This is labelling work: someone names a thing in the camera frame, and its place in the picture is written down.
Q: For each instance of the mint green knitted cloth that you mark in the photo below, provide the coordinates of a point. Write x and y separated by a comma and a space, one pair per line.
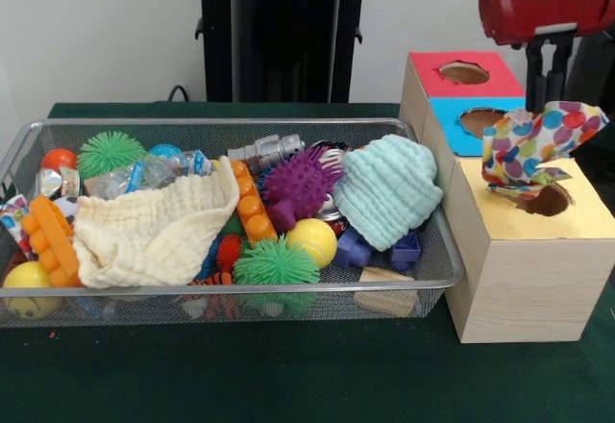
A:
384, 187

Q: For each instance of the orange toy building brick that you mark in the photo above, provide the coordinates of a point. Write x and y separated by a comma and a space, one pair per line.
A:
252, 211
48, 235

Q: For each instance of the green spiky rubber ball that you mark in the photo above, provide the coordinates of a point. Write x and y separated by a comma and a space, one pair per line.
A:
274, 264
108, 151

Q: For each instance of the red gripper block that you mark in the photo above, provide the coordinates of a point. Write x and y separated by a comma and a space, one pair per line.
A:
543, 9

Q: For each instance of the plain wooden wedge block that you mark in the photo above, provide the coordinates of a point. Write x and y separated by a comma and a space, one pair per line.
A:
384, 276

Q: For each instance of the wooden box with three holes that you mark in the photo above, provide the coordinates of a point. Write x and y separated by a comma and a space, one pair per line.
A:
528, 288

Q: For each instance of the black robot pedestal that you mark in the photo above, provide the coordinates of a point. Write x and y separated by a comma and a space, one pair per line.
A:
288, 33

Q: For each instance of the purple spiky rubber toy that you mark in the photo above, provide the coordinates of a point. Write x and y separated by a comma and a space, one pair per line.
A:
298, 182

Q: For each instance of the cream knitted cloth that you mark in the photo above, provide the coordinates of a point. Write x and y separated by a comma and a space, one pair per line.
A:
144, 231

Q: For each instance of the colourful dotted cloth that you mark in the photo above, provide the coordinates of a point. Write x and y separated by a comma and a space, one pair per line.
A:
528, 149

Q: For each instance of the yellow plastic ball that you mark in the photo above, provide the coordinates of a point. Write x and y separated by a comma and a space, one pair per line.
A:
310, 240

